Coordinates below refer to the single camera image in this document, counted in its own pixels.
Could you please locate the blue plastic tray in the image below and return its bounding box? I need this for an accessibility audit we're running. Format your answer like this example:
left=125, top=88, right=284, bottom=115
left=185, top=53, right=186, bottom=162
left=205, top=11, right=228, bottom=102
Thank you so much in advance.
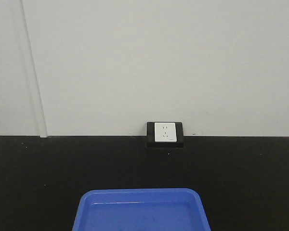
left=72, top=188, right=210, bottom=231

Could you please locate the black socket mounting box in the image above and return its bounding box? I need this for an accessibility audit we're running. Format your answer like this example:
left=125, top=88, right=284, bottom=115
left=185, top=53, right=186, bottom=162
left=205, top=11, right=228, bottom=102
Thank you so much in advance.
left=146, top=122, right=184, bottom=148

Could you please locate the white wall power socket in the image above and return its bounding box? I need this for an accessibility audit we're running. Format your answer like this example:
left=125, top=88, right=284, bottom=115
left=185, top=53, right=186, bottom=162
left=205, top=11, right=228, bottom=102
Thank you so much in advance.
left=154, top=122, right=177, bottom=142

